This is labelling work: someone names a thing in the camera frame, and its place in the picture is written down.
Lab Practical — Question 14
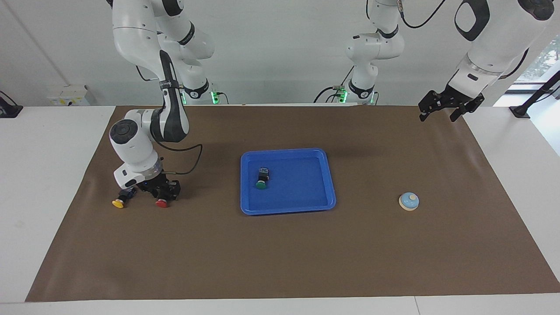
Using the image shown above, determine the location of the yellow push button switch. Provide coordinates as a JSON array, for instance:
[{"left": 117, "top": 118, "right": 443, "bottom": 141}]
[{"left": 112, "top": 187, "right": 137, "bottom": 209}]

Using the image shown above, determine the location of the light blue desk bell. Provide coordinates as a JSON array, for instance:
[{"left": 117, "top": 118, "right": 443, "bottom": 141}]
[{"left": 399, "top": 192, "right": 420, "bottom": 211}]

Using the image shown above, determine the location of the blue plastic tray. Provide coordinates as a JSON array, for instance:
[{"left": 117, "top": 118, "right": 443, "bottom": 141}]
[{"left": 240, "top": 148, "right": 337, "bottom": 216}]

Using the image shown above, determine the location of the window pane with greenery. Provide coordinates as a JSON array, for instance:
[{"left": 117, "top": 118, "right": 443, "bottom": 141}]
[{"left": 514, "top": 37, "right": 560, "bottom": 84}]

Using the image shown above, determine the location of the brown table mat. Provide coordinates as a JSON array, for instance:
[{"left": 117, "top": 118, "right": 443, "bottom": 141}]
[{"left": 25, "top": 105, "right": 560, "bottom": 302}]

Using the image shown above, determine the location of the small black table clamp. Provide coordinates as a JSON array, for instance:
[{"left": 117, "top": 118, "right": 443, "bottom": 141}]
[{"left": 0, "top": 91, "right": 23, "bottom": 119}]

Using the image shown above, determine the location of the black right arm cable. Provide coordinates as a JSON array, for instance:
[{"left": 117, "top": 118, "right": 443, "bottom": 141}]
[{"left": 136, "top": 66, "right": 203, "bottom": 175}]

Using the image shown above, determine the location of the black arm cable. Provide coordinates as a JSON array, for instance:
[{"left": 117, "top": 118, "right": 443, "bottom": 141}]
[
  {"left": 399, "top": 0, "right": 531, "bottom": 80},
  {"left": 136, "top": 66, "right": 203, "bottom": 175}
]

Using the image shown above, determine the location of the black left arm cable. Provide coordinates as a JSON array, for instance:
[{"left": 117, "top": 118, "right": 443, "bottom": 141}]
[{"left": 399, "top": 0, "right": 531, "bottom": 80}]

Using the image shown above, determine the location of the black base cable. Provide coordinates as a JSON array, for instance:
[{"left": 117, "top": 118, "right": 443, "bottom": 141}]
[{"left": 313, "top": 65, "right": 355, "bottom": 104}]

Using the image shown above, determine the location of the white wall socket box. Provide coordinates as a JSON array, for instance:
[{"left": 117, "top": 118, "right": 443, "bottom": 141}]
[{"left": 47, "top": 84, "right": 98, "bottom": 106}]

